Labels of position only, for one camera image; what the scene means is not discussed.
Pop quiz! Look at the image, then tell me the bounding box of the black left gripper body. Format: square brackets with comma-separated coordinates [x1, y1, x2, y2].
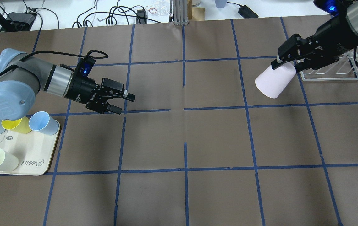
[64, 75, 125, 114]

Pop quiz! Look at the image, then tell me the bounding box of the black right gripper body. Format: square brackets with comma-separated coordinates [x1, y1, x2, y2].
[278, 15, 358, 70]

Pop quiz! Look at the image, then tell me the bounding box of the pink plastic cup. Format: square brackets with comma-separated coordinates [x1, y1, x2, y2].
[255, 62, 296, 99]

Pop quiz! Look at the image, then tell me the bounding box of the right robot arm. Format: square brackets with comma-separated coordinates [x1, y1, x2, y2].
[271, 0, 358, 72]

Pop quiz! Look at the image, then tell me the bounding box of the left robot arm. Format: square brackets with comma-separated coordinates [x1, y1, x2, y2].
[0, 48, 135, 120]

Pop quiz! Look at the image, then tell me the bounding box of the light blue cup far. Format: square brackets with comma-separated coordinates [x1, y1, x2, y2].
[29, 111, 59, 136]

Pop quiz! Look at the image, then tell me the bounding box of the yellow plastic cup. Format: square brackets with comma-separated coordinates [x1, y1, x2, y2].
[1, 117, 32, 134]

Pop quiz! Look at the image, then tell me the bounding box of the black power adapter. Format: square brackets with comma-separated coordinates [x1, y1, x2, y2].
[238, 5, 259, 19]

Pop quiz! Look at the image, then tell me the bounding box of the cream plastic tray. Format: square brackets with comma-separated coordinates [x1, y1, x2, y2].
[0, 123, 60, 176]

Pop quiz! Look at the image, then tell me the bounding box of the wooden mug stand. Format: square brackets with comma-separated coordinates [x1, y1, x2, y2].
[187, 0, 205, 21]

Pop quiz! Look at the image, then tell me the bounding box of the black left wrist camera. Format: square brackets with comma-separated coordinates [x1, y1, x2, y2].
[76, 56, 96, 77]

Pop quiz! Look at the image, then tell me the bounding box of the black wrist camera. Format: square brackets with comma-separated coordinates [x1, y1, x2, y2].
[76, 56, 96, 77]
[313, 0, 346, 17]

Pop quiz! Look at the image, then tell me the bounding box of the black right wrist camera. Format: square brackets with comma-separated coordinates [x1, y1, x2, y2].
[313, 0, 346, 17]

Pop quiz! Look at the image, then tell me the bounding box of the white wire cup rack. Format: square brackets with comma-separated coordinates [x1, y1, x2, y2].
[300, 50, 358, 82]

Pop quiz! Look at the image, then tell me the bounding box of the black camera stand base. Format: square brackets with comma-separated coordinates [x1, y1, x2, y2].
[0, 12, 37, 32]

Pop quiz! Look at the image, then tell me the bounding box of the aluminium frame post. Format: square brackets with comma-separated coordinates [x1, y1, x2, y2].
[171, 0, 189, 26]

